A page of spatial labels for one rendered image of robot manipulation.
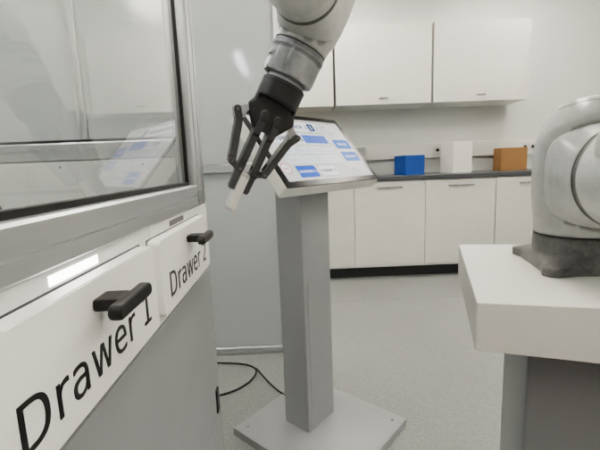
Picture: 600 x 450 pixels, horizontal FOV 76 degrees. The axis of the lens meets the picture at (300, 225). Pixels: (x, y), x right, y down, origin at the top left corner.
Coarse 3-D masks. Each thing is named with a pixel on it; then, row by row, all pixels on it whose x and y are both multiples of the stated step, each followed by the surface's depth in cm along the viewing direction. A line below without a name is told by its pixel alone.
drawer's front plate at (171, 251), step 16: (192, 224) 69; (160, 240) 53; (176, 240) 59; (160, 256) 52; (176, 256) 59; (192, 256) 68; (208, 256) 81; (160, 272) 52; (176, 272) 59; (160, 288) 53; (160, 304) 53; (176, 304) 58
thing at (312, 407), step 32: (288, 224) 133; (320, 224) 137; (288, 256) 135; (320, 256) 139; (288, 288) 138; (320, 288) 140; (288, 320) 140; (320, 320) 141; (288, 352) 142; (320, 352) 143; (288, 384) 145; (320, 384) 144; (256, 416) 153; (288, 416) 148; (320, 416) 146; (352, 416) 150; (384, 416) 150; (256, 448) 140; (288, 448) 135; (320, 448) 134; (352, 448) 134; (384, 448) 136
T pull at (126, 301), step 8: (136, 288) 36; (144, 288) 37; (104, 296) 35; (112, 296) 35; (120, 296) 35; (128, 296) 34; (136, 296) 35; (144, 296) 37; (96, 304) 34; (104, 304) 34; (112, 304) 32; (120, 304) 32; (128, 304) 33; (136, 304) 35; (112, 312) 32; (120, 312) 32; (128, 312) 33; (112, 320) 32; (120, 320) 32
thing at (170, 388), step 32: (192, 288) 75; (192, 320) 73; (160, 352) 55; (192, 352) 72; (128, 384) 45; (160, 384) 55; (192, 384) 71; (96, 416) 37; (128, 416) 44; (160, 416) 54; (192, 416) 71; (64, 448) 32; (96, 448) 37; (128, 448) 44; (160, 448) 54; (192, 448) 70
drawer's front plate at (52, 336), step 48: (96, 288) 35; (0, 336) 23; (48, 336) 28; (96, 336) 35; (144, 336) 45; (0, 384) 23; (48, 384) 28; (96, 384) 34; (0, 432) 23; (48, 432) 27
